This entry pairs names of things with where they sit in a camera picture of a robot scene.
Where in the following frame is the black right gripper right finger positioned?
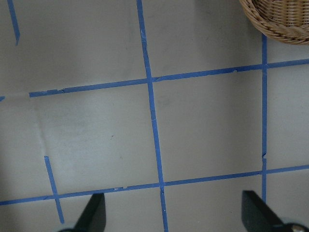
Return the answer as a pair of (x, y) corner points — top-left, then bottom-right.
(241, 190), (287, 232)

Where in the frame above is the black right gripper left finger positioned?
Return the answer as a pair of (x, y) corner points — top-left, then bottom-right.
(73, 193), (106, 232)

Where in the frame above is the woven wicker basket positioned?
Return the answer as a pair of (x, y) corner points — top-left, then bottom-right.
(240, 0), (309, 45)

